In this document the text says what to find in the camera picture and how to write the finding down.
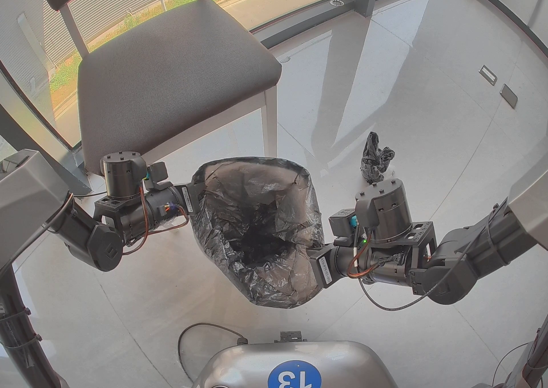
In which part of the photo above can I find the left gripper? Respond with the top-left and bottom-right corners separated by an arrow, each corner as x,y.
147,181 -> 203,232

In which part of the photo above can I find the grey padded chair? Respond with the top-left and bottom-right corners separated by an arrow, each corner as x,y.
36,0 -> 283,175

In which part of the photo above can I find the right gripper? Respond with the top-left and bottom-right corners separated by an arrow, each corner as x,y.
314,244 -> 361,290

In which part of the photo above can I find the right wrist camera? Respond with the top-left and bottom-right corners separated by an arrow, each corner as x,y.
329,208 -> 360,248

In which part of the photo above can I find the black plastic bag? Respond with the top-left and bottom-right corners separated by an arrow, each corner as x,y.
190,156 -> 325,309

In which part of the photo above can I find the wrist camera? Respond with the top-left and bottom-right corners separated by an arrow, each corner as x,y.
143,161 -> 174,191
329,208 -> 360,248

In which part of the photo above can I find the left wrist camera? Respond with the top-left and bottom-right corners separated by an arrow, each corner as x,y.
143,161 -> 174,191

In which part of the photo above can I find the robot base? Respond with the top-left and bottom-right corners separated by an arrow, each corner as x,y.
190,331 -> 401,388

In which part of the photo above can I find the black cable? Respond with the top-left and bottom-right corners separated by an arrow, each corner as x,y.
178,323 -> 249,383
492,343 -> 536,383
358,245 -> 472,310
45,191 -> 108,235

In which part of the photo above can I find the crumpled black plastic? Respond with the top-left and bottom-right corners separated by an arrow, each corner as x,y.
360,131 -> 396,185

